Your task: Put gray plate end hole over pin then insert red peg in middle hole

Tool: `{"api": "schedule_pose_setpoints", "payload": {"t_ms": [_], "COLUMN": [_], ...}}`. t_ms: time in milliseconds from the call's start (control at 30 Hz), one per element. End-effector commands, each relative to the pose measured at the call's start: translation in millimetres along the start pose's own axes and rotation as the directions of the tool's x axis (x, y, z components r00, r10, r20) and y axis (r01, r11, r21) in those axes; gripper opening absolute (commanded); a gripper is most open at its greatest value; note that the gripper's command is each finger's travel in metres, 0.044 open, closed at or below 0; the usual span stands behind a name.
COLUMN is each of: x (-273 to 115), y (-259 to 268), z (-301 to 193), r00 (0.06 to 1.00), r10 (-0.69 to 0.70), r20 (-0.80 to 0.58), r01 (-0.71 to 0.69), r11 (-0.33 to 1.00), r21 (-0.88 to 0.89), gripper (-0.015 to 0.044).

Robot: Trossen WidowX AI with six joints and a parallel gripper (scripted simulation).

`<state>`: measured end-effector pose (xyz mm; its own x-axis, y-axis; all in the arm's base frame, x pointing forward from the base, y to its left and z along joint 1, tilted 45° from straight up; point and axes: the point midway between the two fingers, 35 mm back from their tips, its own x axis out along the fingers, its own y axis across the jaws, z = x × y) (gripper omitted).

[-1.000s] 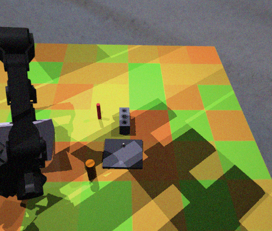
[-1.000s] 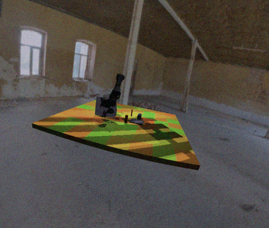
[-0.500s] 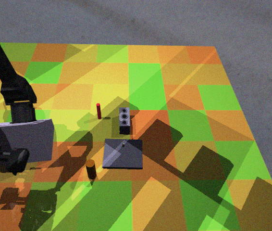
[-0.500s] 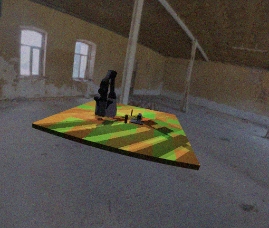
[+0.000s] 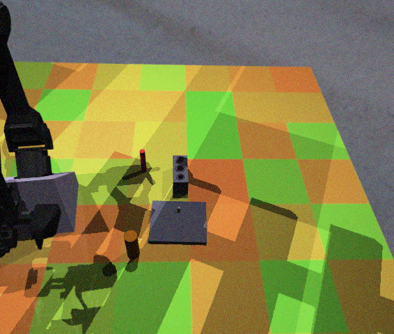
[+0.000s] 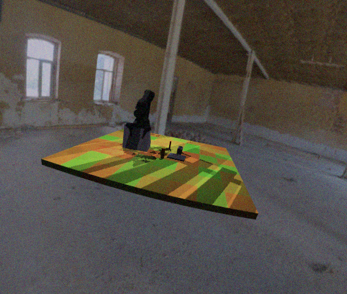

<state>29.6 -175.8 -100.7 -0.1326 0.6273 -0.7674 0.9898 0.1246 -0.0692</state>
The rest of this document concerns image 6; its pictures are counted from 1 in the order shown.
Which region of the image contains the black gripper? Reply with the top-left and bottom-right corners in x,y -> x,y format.
126,118 -> 151,139

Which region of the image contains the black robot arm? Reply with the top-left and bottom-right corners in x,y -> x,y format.
132,89 -> 154,128

